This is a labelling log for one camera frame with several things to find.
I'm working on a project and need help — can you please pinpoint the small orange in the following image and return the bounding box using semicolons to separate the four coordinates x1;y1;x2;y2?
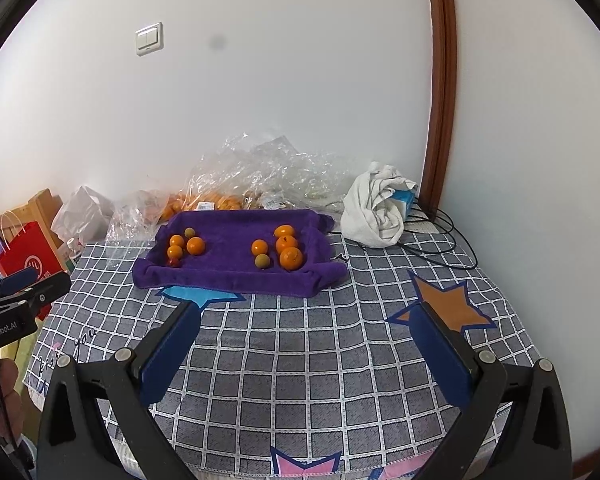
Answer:
251;238;268;257
186;236;206;256
170;234;185;247

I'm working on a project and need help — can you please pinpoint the orange with dark spot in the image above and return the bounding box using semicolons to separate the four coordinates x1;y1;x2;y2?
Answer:
275;235;299;254

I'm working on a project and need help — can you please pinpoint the yellow oval kumquat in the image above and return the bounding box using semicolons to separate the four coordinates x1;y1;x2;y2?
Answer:
274;224;296;238

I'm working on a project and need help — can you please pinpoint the large back orange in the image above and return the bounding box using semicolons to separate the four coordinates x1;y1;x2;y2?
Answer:
278;246;304;272

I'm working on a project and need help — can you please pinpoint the person left hand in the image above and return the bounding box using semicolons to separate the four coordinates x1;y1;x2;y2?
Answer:
0;359;24;446

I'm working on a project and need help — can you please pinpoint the red paper bag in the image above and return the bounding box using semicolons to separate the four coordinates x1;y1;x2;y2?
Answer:
0;221;64;280

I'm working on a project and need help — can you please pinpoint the white plastic bag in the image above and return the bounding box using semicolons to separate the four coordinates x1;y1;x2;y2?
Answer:
50;185;114;246

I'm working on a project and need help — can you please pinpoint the small clear plastic bag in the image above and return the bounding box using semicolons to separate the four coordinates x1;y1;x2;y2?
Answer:
106;190;171;244

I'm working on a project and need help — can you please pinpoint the grey checked tablecloth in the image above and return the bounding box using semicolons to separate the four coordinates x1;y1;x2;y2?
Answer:
21;228;541;478

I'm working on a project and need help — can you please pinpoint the large clear plastic bag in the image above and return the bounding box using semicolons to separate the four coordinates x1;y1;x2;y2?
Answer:
180;133;355;214

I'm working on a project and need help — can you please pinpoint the purple towel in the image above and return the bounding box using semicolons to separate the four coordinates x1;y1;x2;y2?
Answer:
132;209;348;298

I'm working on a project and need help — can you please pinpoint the white crumpled cloth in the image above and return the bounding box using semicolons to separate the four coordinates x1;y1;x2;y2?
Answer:
340;162;418;248

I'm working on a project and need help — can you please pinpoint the black cable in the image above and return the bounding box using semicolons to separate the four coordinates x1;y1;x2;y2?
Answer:
398;199;480;271

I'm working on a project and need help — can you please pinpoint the white wall switch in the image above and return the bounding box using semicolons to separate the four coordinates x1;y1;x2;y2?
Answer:
135;22;163;56

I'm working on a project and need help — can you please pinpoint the brown wooden door frame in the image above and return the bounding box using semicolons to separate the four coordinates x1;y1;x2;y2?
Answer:
418;0;458;214

